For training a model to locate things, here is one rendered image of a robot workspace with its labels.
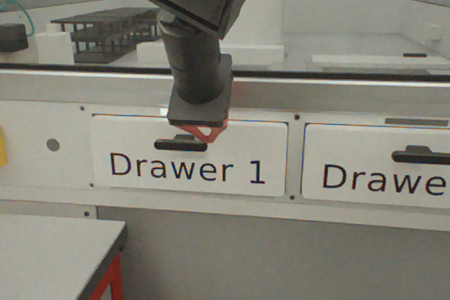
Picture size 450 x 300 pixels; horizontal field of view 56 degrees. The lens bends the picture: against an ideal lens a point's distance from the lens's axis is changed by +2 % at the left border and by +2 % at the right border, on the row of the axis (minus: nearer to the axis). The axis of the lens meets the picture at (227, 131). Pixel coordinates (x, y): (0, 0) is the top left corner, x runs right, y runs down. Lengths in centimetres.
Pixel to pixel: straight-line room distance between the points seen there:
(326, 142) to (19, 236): 47
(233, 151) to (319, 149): 12
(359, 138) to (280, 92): 12
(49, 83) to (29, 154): 13
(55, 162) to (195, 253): 27
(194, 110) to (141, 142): 17
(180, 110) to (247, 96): 15
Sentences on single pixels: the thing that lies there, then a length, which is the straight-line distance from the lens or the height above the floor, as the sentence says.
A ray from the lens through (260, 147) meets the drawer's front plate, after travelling 60.
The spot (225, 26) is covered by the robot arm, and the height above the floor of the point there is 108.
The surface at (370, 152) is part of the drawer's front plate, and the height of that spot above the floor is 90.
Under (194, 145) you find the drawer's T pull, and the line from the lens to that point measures 57.
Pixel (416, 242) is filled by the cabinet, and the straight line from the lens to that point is 73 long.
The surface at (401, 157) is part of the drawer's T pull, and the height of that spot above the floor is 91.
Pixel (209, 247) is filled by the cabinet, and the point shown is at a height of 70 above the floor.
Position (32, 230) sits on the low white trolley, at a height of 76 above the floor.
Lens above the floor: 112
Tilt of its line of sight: 20 degrees down
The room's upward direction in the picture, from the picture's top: straight up
